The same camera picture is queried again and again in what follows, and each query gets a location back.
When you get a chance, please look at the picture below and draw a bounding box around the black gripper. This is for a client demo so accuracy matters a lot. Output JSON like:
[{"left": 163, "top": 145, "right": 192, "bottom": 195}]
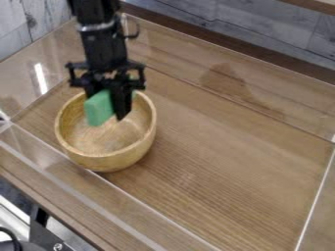
[{"left": 65, "top": 20, "right": 145, "bottom": 121}]

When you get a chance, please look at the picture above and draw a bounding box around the green stick block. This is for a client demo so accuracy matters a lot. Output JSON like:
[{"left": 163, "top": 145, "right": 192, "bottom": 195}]
[{"left": 84, "top": 89, "right": 116, "bottom": 126}]

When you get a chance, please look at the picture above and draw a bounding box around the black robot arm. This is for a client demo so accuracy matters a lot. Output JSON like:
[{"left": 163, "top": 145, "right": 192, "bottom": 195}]
[{"left": 65, "top": 0, "right": 145, "bottom": 126}]

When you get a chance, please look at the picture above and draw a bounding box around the wooden bowl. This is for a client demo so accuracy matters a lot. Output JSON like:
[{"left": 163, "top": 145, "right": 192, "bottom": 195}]
[{"left": 53, "top": 91, "right": 157, "bottom": 173}]

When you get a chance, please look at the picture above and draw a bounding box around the clear acrylic enclosure wall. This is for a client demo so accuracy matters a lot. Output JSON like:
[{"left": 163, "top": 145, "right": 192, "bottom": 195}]
[{"left": 0, "top": 17, "right": 335, "bottom": 251}]

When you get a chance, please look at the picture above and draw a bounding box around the black table leg bracket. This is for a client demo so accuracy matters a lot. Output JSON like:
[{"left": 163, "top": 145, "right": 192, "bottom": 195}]
[{"left": 29, "top": 205, "right": 75, "bottom": 251}]

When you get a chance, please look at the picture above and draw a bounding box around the black cable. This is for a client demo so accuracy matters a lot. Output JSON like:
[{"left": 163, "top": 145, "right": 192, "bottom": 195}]
[{"left": 0, "top": 226, "right": 23, "bottom": 251}]

